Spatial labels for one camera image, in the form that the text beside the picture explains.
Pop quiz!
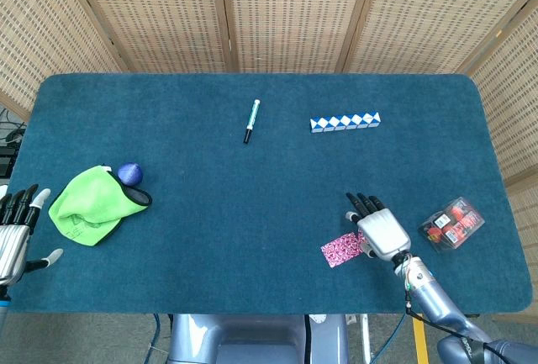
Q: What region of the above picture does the woven bamboo screen panel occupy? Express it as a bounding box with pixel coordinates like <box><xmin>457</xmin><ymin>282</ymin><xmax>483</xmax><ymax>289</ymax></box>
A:
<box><xmin>0</xmin><ymin>0</ymin><xmax>129</xmax><ymax>124</ymax></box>
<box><xmin>54</xmin><ymin>0</ymin><xmax>239</xmax><ymax>74</ymax></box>
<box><xmin>335</xmin><ymin>0</ymin><xmax>538</xmax><ymax>75</ymax></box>
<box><xmin>457</xmin><ymin>0</ymin><xmax>538</xmax><ymax>323</ymax></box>
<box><xmin>209</xmin><ymin>0</ymin><xmax>379</xmax><ymax>74</ymax></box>

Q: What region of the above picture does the thin wrist cable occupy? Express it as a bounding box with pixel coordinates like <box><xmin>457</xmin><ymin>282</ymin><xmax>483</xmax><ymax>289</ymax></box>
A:
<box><xmin>398</xmin><ymin>254</ymin><xmax>425</xmax><ymax>319</ymax></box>

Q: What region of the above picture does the clear box with red contents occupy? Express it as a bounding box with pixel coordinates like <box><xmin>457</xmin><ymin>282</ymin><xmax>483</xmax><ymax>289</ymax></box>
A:
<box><xmin>417</xmin><ymin>196</ymin><xmax>486</xmax><ymax>255</ymax></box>

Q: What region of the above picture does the blue cable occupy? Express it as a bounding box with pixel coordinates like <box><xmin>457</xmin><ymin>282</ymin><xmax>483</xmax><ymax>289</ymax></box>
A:
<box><xmin>372</xmin><ymin>313</ymin><xmax>408</xmax><ymax>364</ymax></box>
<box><xmin>146</xmin><ymin>313</ymin><xmax>170</xmax><ymax>364</ymax></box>

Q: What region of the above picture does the blue-grey robot torso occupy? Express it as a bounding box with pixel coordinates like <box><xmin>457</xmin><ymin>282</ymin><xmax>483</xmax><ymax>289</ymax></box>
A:
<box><xmin>166</xmin><ymin>313</ymin><xmax>350</xmax><ymax>364</ymax></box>

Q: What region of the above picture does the black equipment with cables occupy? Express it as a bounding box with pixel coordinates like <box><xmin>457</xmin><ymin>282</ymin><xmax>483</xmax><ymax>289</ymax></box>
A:
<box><xmin>0</xmin><ymin>105</ymin><xmax>27</xmax><ymax>178</ymax></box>

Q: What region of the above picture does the lime green microfibre cloth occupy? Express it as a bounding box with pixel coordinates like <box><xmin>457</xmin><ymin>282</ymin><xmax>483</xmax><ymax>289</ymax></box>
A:
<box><xmin>48</xmin><ymin>165</ymin><xmax>153</xmax><ymax>247</ymax></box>

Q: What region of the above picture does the blue carpet table cover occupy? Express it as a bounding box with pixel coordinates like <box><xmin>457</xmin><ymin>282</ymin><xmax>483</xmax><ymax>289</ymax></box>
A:
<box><xmin>7</xmin><ymin>72</ymin><xmax>534</xmax><ymax>314</ymax></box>

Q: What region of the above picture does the yellow floor tape strip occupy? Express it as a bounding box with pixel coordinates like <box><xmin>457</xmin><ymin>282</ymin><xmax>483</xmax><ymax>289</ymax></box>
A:
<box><xmin>411</xmin><ymin>313</ymin><xmax>430</xmax><ymax>364</ymax></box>

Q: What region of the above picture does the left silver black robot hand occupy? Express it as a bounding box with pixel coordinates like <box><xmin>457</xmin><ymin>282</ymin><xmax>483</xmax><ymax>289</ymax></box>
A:
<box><xmin>0</xmin><ymin>183</ymin><xmax>64</xmax><ymax>288</ymax></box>

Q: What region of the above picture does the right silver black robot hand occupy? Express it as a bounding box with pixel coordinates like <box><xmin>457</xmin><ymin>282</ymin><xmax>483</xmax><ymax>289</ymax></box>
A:
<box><xmin>344</xmin><ymin>191</ymin><xmax>411</xmax><ymax>262</ymax></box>

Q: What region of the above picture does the green white marker pen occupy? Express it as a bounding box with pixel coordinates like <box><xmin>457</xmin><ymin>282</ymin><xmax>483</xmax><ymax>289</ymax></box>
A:
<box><xmin>242</xmin><ymin>98</ymin><xmax>261</xmax><ymax>145</ymax></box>

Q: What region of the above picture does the purple-blue ball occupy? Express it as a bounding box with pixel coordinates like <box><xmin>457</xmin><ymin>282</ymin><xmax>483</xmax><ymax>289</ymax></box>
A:
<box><xmin>117</xmin><ymin>162</ymin><xmax>145</xmax><ymax>186</ymax></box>

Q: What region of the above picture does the white metal stand frame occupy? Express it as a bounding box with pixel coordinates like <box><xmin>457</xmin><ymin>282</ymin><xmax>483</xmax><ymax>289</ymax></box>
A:
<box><xmin>309</xmin><ymin>313</ymin><xmax>372</xmax><ymax>364</ymax></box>

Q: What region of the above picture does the blue white snake puzzle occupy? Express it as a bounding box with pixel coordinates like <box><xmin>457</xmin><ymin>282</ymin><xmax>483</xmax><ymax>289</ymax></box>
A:
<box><xmin>309</xmin><ymin>111</ymin><xmax>382</xmax><ymax>135</ymax></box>

